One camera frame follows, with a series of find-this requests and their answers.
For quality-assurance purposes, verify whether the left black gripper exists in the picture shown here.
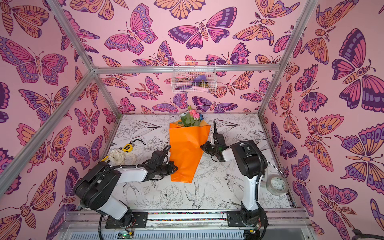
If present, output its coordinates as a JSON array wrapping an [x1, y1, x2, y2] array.
[[155, 161, 180, 177]]

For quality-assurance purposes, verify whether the orange wrapping paper sheet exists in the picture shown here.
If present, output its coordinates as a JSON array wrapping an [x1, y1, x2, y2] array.
[[169, 121, 211, 183]]

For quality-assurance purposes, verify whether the pink fake rose stem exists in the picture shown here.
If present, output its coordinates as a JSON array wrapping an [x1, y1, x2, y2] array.
[[189, 109, 201, 127]]

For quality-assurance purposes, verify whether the white fake flower stem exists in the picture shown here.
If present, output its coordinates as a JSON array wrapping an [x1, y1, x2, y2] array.
[[178, 106, 195, 127]]

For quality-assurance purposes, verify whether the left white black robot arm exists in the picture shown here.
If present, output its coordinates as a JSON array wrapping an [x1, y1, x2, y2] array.
[[73, 145, 178, 227]]

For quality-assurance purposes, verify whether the yellow tape measure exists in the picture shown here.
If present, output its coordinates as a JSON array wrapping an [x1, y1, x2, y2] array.
[[122, 144, 134, 153]]

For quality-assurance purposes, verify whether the white ribbon bundle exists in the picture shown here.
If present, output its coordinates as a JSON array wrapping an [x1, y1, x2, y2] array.
[[106, 149, 138, 166]]

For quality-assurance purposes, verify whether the clear tape roll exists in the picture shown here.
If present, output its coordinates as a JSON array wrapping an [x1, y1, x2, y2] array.
[[266, 175, 288, 196]]

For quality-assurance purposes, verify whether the green circuit board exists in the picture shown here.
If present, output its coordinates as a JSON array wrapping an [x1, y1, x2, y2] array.
[[118, 231, 134, 240]]

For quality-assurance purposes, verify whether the black handled screwdriver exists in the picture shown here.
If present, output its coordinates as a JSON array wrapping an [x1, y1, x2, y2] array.
[[267, 161, 287, 178]]

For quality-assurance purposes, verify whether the white wire wall basket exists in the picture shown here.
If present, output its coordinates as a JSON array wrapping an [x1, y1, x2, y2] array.
[[170, 60, 218, 94]]

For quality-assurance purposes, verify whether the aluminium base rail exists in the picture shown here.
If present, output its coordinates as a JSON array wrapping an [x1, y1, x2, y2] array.
[[58, 209, 317, 240]]

